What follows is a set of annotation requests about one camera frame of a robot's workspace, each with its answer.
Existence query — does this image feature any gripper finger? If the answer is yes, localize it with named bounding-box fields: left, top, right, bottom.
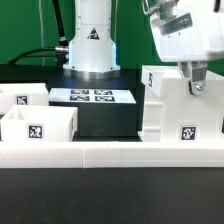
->
left=179, top=61, right=207, bottom=95

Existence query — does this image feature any white front drawer with knob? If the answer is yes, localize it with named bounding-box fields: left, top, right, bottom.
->
left=0, top=105, right=78, bottom=142

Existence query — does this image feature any white drawer housing box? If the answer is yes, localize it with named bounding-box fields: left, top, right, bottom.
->
left=139, top=65, right=224, bottom=143

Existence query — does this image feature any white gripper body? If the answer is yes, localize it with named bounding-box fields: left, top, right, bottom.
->
left=142, top=0, right=224, bottom=62

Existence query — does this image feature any white rear drawer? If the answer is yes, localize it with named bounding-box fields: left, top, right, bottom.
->
left=0, top=83, right=49, bottom=115

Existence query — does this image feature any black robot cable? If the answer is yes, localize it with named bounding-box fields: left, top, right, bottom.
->
left=7, top=0, right=70, bottom=66

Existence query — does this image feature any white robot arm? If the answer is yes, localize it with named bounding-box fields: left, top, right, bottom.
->
left=63, top=0, right=224, bottom=95

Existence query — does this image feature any white L-shaped fence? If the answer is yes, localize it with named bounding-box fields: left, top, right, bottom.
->
left=0, top=142, right=224, bottom=168

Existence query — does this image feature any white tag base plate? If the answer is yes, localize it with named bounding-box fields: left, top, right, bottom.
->
left=48, top=88, right=136, bottom=104

